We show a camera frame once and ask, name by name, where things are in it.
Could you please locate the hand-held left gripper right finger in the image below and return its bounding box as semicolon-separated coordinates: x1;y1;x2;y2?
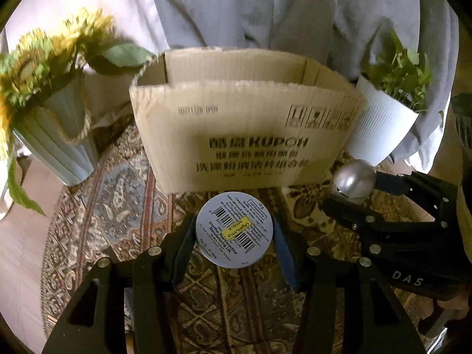
272;217;425;354

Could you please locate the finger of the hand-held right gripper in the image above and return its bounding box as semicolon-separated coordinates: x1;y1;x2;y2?
373;171;450;222
322;191;425;257

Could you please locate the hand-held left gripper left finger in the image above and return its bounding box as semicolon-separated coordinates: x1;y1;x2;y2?
42;212;200;354

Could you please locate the silver round jar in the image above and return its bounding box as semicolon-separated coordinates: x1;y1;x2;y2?
333;160;376;201

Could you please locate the round tin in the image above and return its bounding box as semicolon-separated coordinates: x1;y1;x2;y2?
195;192;275;268

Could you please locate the cardboard box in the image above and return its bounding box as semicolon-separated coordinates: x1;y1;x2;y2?
129;48;366;194

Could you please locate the white ribbed plant pot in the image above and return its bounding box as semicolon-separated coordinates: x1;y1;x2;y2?
345;74;421;166

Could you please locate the patterned fringed rug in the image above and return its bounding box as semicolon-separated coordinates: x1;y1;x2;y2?
40;114;443;340

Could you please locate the green potted plant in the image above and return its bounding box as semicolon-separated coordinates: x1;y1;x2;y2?
359;26;434;113

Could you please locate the green ribbed vase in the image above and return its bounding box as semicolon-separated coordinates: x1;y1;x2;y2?
13;77;100;187

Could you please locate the grey curtain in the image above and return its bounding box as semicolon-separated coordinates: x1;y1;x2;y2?
147;0;458;174

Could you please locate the sunflower bouquet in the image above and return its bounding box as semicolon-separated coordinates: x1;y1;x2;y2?
0;7;157;216

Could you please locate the light curtain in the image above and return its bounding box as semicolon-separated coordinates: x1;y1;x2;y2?
4;0;170;130

